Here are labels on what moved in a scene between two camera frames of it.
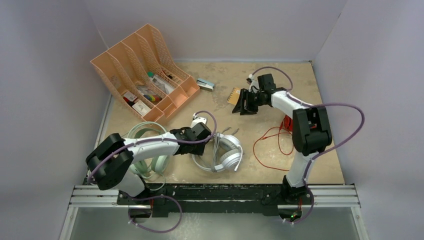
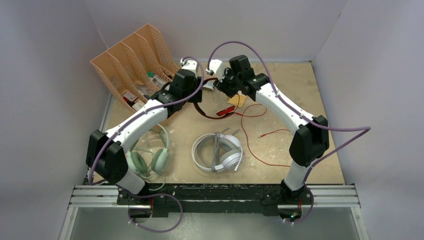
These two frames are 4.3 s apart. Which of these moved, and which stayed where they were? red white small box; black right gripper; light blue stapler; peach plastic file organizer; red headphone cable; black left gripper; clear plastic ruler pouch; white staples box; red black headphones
Moved: black left gripper; red headphone cable; red black headphones; black right gripper
Stayed: light blue stapler; red white small box; peach plastic file organizer; clear plastic ruler pouch; white staples box
